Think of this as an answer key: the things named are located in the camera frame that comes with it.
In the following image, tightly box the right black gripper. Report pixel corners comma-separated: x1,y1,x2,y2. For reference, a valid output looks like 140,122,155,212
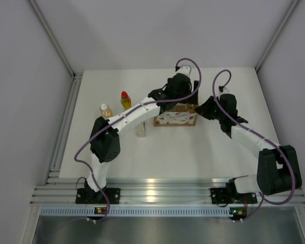
195,96,225,121

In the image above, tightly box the burlap watermelon canvas bag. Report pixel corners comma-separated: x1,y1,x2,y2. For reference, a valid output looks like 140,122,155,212
154,101,199,127

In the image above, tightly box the grey cap clear bottle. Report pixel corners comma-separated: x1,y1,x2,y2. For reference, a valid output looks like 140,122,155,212
135,122,145,138

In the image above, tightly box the red cap yellow bottle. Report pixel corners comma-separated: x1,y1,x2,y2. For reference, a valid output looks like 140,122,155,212
120,91,132,111

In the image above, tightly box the white cap amber bottle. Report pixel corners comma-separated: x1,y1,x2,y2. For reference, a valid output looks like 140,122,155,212
100,103,113,118

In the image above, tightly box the white cap clear bottle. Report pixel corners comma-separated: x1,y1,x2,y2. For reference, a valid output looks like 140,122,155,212
186,104,196,113

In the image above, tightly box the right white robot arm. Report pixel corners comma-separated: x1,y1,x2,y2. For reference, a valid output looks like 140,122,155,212
195,94,302,202

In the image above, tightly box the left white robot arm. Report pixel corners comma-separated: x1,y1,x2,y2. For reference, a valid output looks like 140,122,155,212
87,73,201,203

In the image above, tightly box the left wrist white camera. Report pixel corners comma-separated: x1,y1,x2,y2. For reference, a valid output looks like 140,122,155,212
175,65,192,77

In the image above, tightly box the wrist white camera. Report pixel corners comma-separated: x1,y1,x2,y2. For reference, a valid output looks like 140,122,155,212
175,65,192,77
218,86,230,96

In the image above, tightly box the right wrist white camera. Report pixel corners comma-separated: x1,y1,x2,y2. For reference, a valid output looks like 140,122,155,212
218,86,230,96

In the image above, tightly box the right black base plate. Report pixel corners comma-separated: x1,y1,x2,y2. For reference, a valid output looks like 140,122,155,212
209,188,258,207

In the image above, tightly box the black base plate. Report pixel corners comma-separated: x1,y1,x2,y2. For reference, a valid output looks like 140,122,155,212
75,188,121,204
209,188,258,207

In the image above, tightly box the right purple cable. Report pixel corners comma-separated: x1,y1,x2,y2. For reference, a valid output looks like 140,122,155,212
211,70,295,221

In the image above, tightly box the purple cable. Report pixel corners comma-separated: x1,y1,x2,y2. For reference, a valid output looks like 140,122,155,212
74,57,202,224
211,70,295,221

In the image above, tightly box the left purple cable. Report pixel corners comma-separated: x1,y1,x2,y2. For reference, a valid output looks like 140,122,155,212
74,57,202,224

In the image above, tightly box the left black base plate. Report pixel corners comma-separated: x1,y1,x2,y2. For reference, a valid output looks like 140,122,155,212
75,188,121,204

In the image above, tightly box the aluminium extrusion rail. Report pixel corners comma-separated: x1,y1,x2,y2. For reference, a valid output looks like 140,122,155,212
30,177,305,204

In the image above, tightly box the white slotted cable duct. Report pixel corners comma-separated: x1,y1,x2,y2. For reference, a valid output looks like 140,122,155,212
40,206,245,217

